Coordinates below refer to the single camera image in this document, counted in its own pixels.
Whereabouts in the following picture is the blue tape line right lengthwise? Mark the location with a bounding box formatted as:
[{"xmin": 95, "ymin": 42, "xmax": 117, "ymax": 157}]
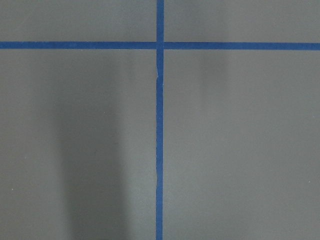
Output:
[{"xmin": 155, "ymin": 0, "xmax": 164, "ymax": 240}]

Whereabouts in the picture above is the blue tape line right crosswise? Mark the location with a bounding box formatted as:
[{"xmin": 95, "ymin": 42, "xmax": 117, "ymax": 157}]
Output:
[{"xmin": 0, "ymin": 41, "xmax": 320, "ymax": 51}]

